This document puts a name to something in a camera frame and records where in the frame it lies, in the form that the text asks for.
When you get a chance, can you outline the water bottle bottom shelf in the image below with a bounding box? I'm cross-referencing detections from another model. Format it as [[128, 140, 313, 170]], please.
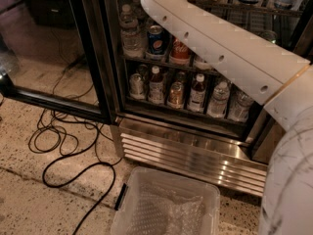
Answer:
[[206, 81, 230, 118]]

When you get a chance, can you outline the stainless steel display fridge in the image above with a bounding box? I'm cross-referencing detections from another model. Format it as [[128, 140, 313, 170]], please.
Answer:
[[77, 0, 313, 198]]

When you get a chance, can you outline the orange can bottom shelf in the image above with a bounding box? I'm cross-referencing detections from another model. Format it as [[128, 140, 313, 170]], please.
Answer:
[[167, 81, 184, 109]]

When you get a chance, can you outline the bubble wrap sheet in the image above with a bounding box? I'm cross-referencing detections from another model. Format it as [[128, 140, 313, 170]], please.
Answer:
[[126, 184, 205, 235]]

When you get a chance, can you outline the black floor cable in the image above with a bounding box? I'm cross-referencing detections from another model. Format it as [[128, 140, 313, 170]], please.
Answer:
[[27, 59, 123, 235]]

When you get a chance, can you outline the blue pepsi can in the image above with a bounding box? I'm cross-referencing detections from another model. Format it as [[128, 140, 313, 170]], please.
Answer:
[[147, 24, 165, 55]]

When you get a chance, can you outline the silver can bottom shelf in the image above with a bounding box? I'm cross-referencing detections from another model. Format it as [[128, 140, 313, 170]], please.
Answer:
[[129, 73, 145, 100]]

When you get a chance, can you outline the dark juice bottle white cap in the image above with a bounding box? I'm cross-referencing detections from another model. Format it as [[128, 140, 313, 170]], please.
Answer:
[[187, 73, 205, 112]]

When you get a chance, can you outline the tea bottle white cap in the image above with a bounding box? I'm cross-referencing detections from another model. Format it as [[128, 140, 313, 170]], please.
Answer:
[[148, 66, 164, 104]]

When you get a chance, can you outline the water bottle bottom right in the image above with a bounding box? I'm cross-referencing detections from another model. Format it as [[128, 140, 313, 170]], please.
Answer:
[[227, 89, 254, 122]]

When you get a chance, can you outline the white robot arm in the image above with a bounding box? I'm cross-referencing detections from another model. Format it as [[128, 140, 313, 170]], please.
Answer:
[[141, 0, 313, 235]]

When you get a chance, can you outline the dark cabinet background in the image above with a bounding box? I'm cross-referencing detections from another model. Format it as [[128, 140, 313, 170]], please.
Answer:
[[23, 0, 75, 28]]

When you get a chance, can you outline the clear water bottle middle shelf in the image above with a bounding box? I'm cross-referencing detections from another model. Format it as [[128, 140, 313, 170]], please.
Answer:
[[119, 4, 144, 58]]

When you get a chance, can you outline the open glass fridge door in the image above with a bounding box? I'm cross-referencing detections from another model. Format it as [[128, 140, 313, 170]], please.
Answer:
[[0, 0, 112, 124]]

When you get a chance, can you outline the red coke can middle shelf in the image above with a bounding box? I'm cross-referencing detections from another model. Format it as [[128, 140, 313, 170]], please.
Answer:
[[169, 38, 191, 66]]

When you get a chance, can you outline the clear plastic storage bin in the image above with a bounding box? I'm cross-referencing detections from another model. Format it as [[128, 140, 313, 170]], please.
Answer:
[[111, 166, 220, 235]]

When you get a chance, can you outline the white diet soda can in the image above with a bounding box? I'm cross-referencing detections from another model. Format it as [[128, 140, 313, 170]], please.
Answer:
[[194, 56, 213, 71]]

